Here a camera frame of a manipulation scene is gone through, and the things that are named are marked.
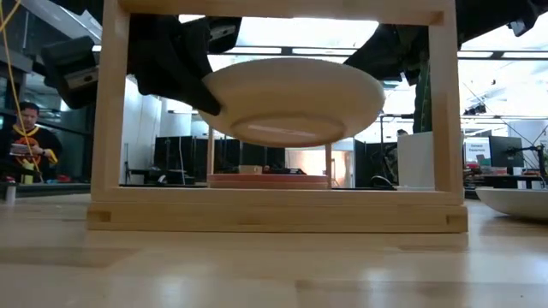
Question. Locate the black low desk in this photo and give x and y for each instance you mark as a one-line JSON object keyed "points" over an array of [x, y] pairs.
{"points": [[145, 175]]}

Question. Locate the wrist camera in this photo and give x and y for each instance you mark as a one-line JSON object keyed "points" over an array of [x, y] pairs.
{"points": [[64, 55], [522, 26]]}

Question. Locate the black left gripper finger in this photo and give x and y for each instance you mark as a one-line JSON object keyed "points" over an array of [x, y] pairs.
{"points": [[180, 85], [201, 36]]}

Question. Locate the dark room partition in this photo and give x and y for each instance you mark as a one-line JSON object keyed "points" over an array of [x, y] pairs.
{"points": [[192, 154]]}

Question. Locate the person reading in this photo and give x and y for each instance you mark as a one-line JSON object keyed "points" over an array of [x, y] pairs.
{"points": [[32, 143]]}

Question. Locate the light wooden shelf rack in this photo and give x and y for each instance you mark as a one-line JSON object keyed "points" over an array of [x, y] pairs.
{"points": [[274, 214]]}

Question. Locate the cluttered background desk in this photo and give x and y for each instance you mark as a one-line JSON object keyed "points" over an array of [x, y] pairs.
{"points": [[501, 179]]}

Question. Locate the black ceiling spotlights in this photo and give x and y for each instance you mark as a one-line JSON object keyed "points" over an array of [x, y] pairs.
{"points": [[475, 110]]}

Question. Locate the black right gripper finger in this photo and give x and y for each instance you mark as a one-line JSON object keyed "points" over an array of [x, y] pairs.
{"points": [[385, 51]]}

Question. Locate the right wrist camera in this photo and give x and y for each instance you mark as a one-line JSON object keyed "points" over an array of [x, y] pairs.
{"points": [[522, 26]]}

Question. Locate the white sign board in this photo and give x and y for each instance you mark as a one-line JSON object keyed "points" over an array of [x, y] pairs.
{"points": [[477, 149]]}

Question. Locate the light blue plate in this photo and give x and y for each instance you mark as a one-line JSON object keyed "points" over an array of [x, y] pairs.
{"points": [[518, 205]]}

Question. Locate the small white bottle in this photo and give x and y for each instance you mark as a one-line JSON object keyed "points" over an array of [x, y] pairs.
{"points": [[10, 194]]}

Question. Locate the white planter pot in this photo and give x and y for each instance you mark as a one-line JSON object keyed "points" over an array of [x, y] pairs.
{"points": [[413, 158]]}

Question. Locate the black computer monitor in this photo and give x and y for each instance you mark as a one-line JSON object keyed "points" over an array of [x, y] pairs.
{"points": [[507, 152]]}

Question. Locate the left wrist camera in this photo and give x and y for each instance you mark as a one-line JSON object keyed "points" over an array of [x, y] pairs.
{"points": [[64, 55]]}

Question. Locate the black table edge rail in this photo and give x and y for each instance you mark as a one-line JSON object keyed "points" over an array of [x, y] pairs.
{"points": [[51, 190]]}

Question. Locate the tall green cactus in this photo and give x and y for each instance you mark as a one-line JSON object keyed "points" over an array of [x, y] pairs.
{"points": [[421, 107]]}

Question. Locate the white tablet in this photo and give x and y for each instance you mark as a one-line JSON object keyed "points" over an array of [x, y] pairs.
{"points": [[19, 149]]}

